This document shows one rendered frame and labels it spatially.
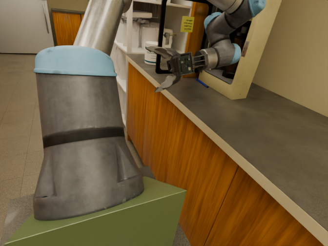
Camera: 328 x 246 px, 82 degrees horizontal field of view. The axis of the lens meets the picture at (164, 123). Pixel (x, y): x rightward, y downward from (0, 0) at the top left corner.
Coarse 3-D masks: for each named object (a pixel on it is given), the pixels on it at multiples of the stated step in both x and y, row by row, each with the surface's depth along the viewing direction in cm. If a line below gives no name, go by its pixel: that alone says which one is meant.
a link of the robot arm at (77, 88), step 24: (48, 48) 26; (72, 48) 26; (48, 72) 25; (72, 72) 25; (96, 72) 26; (48, 96) 25; (72, 96) 25; (96, 96) 26; (48, 120) 25; (72, 120) 24; (96, 120) 25; (120, 120) 29
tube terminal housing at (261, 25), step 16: (272, 0) 81; (256, 16) 83; (272, 16) 86; (256, 32) 86; (256, 48) 92; (240, 64) 94; (256, 64) 97; (208, 80) 117; (240, 80) 98; (240, 96) 105
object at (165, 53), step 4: (148, 48) 64; (152, 48) 65; (156, 48) 64; (160, 48) 63; (164, 48) 62; (156, 52) 66; (160, 52) 66; (164, 52) 65; (168, 52) 65; (164, 56) 67; (168, 56) 67
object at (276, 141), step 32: (192, 96) 101; (224, 96) 106; (256, 96) 112; (224, 128) 76; (256, 128) 79; (288, 128) 83; (320, 128) 86; (256, 160) 62; (288, 160) 63; (320, 160) 66; (288, 192) 51; (320, 192) 53; (320, 224) 44
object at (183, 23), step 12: (168, 0) 92; (180, 0) 95; (168, 12) 95; (180, 12) 98; (192, 12) 100; (204, 12) 103; (168, 24) 98; (180, 24) 101; (192, 24) 104; (180, 36) 104; (192, 36) 108; (180, 48) 108; (192, 48) 112; (156, 60) 106
